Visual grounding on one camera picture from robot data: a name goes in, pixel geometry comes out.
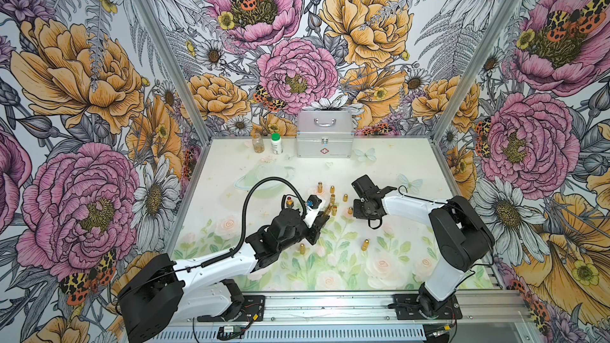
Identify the gold lipstick pair lower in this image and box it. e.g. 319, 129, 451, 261
361, 239, 370, 252

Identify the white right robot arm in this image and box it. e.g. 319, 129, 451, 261
352, 175, 496, 319

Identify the silver aluminium first aid case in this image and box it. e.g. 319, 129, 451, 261
296, 111, 354, 159

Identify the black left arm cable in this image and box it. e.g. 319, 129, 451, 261
199, 177, 307, 268

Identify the white bottle green cap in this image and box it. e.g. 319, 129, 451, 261
271, 133, 283, 155

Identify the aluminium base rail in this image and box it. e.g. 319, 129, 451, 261
156, 290, 530, 343

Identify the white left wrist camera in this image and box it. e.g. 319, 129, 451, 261
303, 195, 324, 228

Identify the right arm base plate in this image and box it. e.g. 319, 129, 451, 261
388, 293, 462, 321

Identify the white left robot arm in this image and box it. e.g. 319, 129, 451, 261
118, 209, 330, 342

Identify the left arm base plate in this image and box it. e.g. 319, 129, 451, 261
196, 295, 266, 322

